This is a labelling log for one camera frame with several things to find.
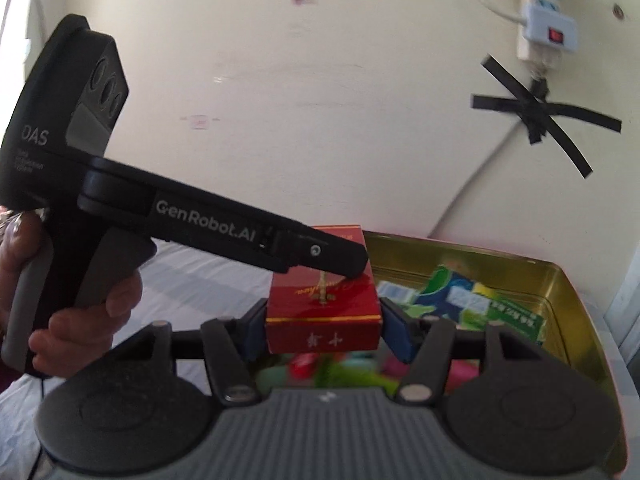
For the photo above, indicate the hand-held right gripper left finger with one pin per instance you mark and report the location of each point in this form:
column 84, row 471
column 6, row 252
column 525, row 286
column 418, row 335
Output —
column 256, row 332

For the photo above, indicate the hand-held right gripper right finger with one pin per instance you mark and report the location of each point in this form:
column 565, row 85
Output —
column 395, row 332

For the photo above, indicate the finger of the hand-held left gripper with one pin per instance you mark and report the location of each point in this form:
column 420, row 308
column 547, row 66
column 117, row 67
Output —
column 330, row 255

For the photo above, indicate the teal fabric pouch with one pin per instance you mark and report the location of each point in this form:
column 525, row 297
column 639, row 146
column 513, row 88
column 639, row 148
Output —
column 275, row 377

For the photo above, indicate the long light green box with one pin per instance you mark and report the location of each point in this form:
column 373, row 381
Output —
column 350, row 372

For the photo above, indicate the red box with gold print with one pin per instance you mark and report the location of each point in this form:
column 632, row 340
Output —
column 320, row 315

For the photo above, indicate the green and blue box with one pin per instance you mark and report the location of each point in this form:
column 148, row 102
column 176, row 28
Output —
column 455, row 295

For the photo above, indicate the gold metal tin box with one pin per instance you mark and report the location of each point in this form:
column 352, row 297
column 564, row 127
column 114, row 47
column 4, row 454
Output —
column 575, row 310

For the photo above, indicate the person's left hand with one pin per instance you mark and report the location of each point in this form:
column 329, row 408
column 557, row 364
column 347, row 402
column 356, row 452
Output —
column 95, row 330

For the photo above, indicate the teal white patterned packet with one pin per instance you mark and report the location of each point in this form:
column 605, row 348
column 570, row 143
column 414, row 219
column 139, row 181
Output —
column 395, row 292

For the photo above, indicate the red pink packet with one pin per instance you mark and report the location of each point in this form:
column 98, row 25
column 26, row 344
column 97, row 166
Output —
column 305, row 367

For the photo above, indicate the pale bed sheet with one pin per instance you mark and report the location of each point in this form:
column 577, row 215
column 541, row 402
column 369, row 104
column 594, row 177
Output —
column 200, row 285

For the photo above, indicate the pink object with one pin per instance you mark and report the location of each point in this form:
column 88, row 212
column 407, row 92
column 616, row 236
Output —
column 465, row 375

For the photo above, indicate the black tape cross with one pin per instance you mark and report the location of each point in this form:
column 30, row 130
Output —
column 537, row 110

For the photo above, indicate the white adapter with red switch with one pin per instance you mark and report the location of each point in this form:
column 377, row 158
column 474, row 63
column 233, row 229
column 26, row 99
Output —
column 550, row 25

